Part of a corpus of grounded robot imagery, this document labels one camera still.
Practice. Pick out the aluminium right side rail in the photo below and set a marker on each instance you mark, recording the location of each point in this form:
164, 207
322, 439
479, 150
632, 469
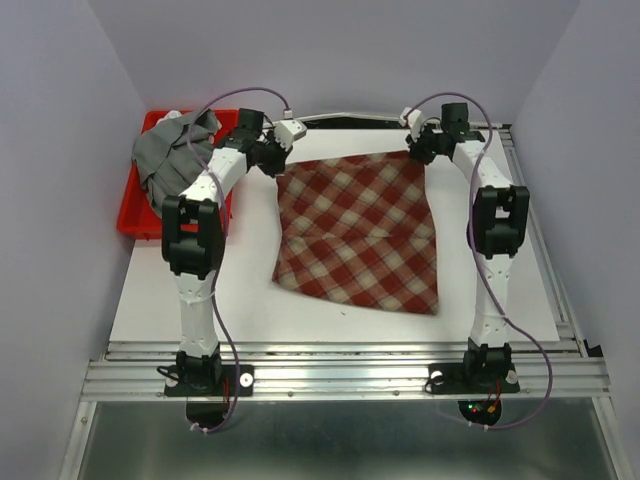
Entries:
561, 308

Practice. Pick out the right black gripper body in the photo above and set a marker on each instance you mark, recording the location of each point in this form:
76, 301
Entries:
431, 140

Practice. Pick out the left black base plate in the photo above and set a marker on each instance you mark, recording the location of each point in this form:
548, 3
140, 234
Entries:
229, 383

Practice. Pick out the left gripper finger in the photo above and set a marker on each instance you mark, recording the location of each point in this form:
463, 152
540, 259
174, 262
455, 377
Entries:
267, 166
277, 167

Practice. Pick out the red plaid skirt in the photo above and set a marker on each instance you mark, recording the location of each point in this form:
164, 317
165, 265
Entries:
358, 231

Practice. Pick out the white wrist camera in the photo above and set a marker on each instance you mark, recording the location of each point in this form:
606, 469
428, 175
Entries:
414, 120
287, 131

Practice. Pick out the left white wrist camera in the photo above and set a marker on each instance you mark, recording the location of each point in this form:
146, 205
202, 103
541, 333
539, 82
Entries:
287, 131

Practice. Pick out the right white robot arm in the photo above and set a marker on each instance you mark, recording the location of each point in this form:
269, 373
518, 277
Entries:
496, 230

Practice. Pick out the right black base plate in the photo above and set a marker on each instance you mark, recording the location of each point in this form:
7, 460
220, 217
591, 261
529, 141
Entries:
452, 379

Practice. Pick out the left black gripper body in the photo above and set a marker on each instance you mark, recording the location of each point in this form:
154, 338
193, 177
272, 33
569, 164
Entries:
270, 150

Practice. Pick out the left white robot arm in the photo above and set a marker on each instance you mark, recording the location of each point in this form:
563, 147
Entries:
194, 231

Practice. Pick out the grey skirt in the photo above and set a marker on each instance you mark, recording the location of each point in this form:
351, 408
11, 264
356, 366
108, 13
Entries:
165, 164

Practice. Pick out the red plastic bin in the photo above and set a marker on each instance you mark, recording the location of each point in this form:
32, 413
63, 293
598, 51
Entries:
136, 218

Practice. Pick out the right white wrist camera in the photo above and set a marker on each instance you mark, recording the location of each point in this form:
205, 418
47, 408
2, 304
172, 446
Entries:
414, 120

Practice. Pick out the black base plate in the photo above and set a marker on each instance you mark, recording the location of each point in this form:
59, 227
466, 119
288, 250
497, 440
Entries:
229, 383
452, 379

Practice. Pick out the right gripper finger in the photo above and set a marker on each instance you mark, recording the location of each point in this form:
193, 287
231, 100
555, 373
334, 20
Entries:
426, 157
415, 151

